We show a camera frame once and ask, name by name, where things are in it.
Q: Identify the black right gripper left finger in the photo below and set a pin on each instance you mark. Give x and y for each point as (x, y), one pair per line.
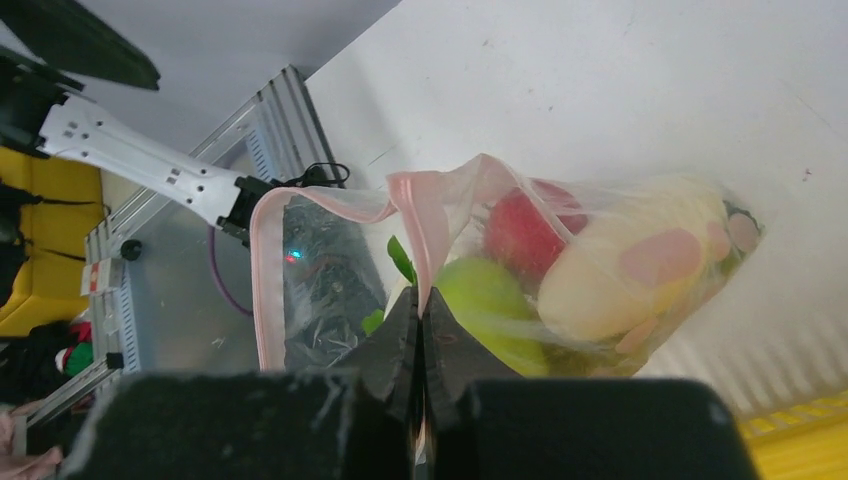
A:
(352, 420)

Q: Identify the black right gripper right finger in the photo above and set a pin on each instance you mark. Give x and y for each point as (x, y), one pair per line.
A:
(488, 422)

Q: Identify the green toy apple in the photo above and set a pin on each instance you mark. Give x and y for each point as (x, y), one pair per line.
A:
(488, 302)

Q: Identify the clear pink zip top bag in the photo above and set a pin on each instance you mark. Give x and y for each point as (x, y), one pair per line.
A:
(440, 217)

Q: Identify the red toy bell pepper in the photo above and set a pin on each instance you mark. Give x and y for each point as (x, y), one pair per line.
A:
(520, 238)

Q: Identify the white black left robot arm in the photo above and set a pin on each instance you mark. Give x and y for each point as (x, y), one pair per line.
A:
(44, 112)

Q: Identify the yellow plastic basket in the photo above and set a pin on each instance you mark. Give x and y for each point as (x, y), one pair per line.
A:
(805, 441)

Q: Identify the aluminium frame rail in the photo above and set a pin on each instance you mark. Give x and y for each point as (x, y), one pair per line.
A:
(173, 305)

